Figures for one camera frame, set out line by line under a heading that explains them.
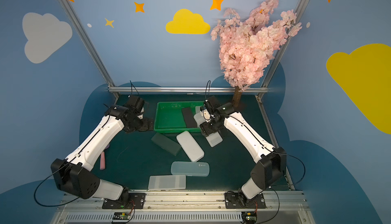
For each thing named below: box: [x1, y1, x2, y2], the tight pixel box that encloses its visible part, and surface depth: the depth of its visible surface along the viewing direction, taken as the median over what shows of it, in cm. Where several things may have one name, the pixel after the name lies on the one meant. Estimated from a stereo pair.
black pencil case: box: [181, 106, 198, 128], surface depth 110 cm
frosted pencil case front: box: [147, 174, 187, 191], surface depth 80 cm
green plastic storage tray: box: [153, 100, 204, 133], surface depth 113 cm
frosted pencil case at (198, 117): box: [193, 105, 207, 128], surface depth 82 cm
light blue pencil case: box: [170, 161, 211, 177], surface depth 86 cm
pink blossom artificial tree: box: [210, 0, 303, 108], surface depth 72 cm
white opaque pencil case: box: [176, 130, 205, 162], surface depth 95 cm
